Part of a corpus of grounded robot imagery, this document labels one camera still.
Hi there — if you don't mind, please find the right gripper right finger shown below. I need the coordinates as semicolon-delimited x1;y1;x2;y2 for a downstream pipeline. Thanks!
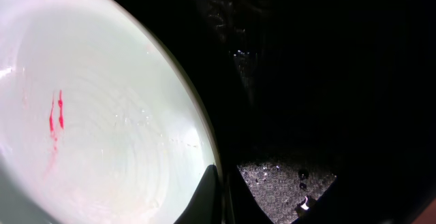
296;176;435;224

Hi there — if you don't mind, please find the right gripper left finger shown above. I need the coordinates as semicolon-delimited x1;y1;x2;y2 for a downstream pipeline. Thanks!
174;165;222;224

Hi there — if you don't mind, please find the light green plate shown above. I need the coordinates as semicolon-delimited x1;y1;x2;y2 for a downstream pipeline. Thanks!
1;0;221;223

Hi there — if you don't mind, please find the round black tray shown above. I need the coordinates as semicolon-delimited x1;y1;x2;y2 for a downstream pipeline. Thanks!
115;0;435;223

